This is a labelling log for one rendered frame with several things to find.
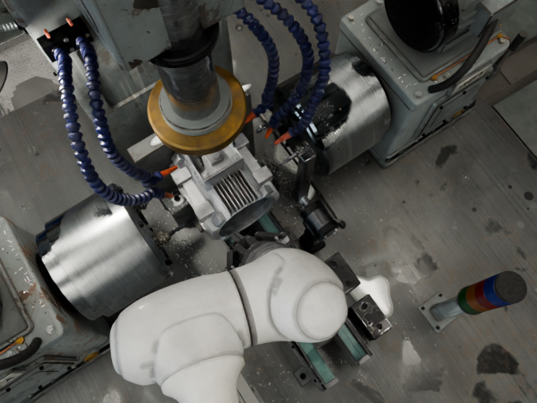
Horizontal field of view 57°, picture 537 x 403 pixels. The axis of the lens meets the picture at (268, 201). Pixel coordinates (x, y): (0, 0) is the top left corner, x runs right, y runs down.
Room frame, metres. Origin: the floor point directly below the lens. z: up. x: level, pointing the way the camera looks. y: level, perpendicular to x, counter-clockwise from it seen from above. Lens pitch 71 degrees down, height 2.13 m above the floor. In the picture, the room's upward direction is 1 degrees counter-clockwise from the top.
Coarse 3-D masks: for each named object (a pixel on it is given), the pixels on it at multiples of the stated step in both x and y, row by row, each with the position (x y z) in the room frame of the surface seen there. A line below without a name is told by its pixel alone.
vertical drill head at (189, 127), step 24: (168, 0) 0.41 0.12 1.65; (192, 0) 0.43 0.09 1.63; (168, 24) 0.41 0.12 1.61; (192, 24) 0.42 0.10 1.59; (168, 72) 0.41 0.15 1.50; (192, 72) 0.41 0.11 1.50; (216, 72) 0.46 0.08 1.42; (168, 96) 0.43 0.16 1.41; (192, 96) 0.41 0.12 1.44; (216, 96) 0.44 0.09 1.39; (240, 96) 0.47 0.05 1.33; (168, 120) 0.41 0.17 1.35; (192, 120) 0.41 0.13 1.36; (216, 120) 0.41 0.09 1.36; (240, 120) 0.42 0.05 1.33; (168, 144) 0.38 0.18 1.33; (192, 144) 0.38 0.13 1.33; (216, 144) 0.38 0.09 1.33
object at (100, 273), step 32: (64, 224) 0.29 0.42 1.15; (96, 224) 0.28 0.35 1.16; (128, 224) 0.28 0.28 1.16; (64, 256) 0.22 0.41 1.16; (96, 256) 0.22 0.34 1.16; (128, 256) 0.22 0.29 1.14; (160, 256) 0.23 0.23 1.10; (64, 288) 0.16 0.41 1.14; (96, 288) 0.16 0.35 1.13; (128, 288) 0.16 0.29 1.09
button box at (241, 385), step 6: (240, 378) -0.02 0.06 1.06; (240, 384) -0.03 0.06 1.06; (246, 384) -0.03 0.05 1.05; (240, 390) -0.04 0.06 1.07; (246, 390) -0.04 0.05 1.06; (240, 396) -0.05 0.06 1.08; (246, 396) -0.05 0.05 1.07; (252, 396) -0.05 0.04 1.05; (240, 402) -0.06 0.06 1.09; (246, 402) -0.06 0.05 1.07; (252, 402) -0.06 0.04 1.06; (258, 402) -0.06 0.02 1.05
